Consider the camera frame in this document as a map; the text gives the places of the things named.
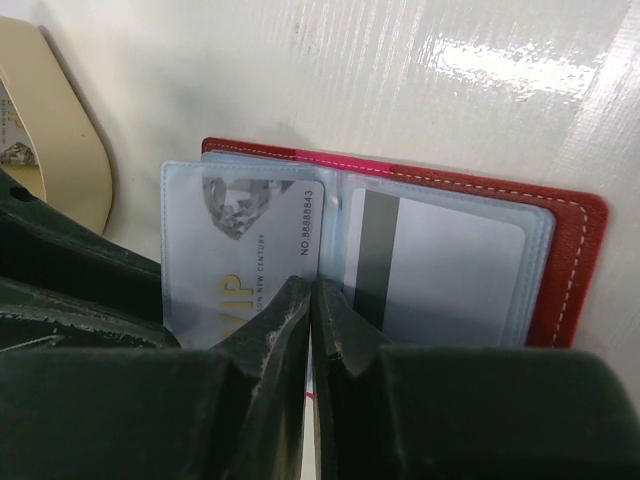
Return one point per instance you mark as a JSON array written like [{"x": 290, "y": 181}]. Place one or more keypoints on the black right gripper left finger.
[{"x": 234, "y": 411}]

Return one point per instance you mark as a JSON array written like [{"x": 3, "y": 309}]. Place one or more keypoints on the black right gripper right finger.
[{"x": 389, "y": 411}]

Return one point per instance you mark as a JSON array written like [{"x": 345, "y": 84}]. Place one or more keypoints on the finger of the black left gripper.
[
  {"x": 42, "y": 247},
  {"x": 35, "y": 318}
]

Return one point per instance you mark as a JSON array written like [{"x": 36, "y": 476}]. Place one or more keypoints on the silver VIP card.
[
  {"x": 429, "y": 274},
  {"x": 229, "y": 244}
]

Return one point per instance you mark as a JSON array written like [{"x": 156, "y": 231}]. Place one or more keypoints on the red leather card holder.
[{"x": 565, "y": 228}]

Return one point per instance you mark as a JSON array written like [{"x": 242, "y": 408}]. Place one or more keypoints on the beige oval tray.
[{"x": 73, "y": 173}]

